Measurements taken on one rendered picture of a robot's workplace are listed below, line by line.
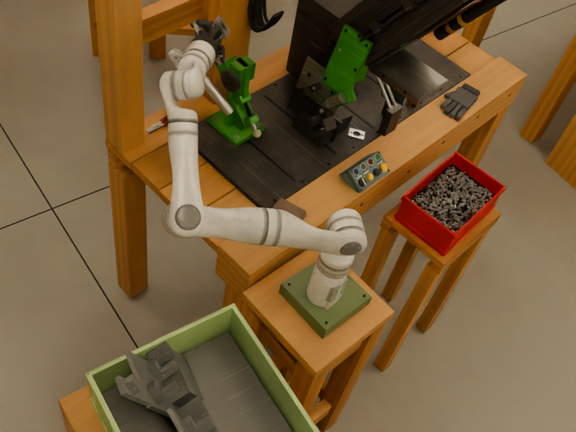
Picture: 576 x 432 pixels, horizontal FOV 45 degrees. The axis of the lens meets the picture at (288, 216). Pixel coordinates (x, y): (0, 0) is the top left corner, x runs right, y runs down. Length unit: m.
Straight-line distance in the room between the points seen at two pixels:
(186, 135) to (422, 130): 1.12
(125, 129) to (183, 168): 0.64
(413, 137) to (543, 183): 1.55
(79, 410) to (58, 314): 1.10
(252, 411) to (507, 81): 1.67
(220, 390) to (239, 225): 0.46
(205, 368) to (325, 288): 0.38
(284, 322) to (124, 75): 0.84
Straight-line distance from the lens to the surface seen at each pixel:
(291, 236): 1.69
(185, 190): 1.61
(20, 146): 3.59
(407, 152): 2.45
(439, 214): 2.34
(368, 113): 2.54
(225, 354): 1.94
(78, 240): 3.20
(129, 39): 2.03
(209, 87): 2.04
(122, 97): 2.14
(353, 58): 2.26
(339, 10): 2.37
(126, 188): 2.44
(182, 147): 1.64
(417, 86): 2.34
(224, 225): 1.69
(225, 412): 1.87
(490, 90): 2.83
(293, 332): 1.99
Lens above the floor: 2.57
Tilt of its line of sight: 51 degrees down
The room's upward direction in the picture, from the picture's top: 13 degrees clockwise
